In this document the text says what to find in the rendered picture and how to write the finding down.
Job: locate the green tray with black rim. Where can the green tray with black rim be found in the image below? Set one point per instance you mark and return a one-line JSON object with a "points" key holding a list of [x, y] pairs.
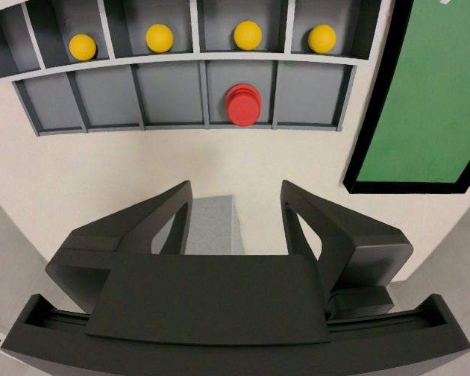
{"points": [[419, 110]]}

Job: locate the red plug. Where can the red plug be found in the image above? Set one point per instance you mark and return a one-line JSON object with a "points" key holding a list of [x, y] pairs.
{"points": [[244, 103]]}

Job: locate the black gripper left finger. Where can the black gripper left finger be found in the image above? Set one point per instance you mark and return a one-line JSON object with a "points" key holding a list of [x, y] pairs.
{"points": [[131, 230]]}

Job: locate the yellow ball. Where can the yellow ball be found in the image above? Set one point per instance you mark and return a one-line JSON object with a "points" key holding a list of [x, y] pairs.
{"points": [[247, 35], [321, 39], [159, 38], [82, 47]]}

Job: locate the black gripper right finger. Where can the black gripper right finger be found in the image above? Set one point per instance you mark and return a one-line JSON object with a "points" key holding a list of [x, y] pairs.
{"points": [[358, 252]]}

